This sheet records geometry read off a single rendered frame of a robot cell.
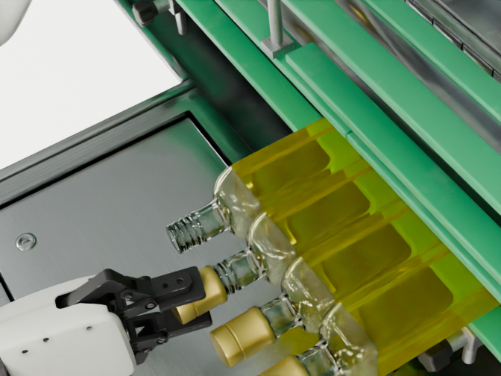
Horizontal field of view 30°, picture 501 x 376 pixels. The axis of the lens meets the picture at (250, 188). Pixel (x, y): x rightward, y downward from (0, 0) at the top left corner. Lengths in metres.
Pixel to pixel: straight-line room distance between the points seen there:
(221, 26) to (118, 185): 0.21
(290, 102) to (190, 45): 0.30
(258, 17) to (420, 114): 0.28
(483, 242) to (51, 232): 0.49
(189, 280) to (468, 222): 0.23
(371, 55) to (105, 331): 0.31
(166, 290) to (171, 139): 0.35
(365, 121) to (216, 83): 0.40
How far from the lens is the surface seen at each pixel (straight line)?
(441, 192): 0.78
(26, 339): 0.76
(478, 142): 0.72
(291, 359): 0.74
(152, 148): 1.08
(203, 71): 1.21
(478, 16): 0.79
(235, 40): 1.05
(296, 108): 0.97
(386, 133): 0.82
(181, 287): 0.77
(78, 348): 0.77
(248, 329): 0.76
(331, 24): 0.81
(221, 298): 0.79
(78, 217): 1.04
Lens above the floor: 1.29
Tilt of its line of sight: 16 degrees down
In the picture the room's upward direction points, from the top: 118 degrees counter-clockwise
